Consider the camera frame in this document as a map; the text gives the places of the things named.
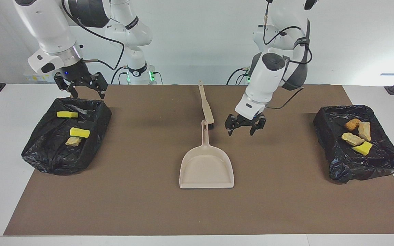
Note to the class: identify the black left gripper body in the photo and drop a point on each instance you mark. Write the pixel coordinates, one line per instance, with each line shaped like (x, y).
(246, 120)

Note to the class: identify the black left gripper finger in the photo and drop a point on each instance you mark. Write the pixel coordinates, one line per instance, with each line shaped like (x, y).
(230, 124)
(258, 124)

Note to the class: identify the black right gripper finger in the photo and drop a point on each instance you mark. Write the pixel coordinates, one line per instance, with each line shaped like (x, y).
(64, 83)
(100, 83)

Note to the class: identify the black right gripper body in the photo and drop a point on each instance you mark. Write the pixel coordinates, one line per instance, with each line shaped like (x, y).
(77, 73)

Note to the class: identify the beige hand brush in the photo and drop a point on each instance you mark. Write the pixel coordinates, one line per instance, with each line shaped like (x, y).
(206, 107)

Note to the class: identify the beige plastic dustpan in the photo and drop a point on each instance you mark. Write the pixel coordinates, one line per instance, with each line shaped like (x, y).
(206, 171)

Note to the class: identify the beige orange bread piece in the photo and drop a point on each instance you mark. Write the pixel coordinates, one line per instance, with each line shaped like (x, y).
(73, 141)

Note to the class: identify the golden brown bread roll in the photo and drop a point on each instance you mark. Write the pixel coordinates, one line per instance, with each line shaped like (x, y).
(352, 123)

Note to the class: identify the orange white bread piece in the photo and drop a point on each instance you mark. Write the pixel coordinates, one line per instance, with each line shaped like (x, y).
(352, 139)

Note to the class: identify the beige bread chunk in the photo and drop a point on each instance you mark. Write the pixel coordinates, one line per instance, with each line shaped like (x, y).
(365, 131)

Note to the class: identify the green yellow sponge piece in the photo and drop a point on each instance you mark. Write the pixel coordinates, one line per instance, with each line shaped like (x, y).
(363, 148)

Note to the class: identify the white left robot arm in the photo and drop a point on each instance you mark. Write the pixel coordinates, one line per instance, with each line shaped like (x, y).
(268, 78)

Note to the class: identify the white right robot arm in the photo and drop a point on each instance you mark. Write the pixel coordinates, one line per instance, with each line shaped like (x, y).
(50, 30)

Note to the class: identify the black bag lined bin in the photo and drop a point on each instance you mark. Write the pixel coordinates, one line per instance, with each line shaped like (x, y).
(347, 164)
(53, 157)

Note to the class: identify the white socket box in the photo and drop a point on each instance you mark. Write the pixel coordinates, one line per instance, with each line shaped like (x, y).
(33, 78)

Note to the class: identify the brown table mat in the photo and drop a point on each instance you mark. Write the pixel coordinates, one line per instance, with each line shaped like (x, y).
(197, 212)

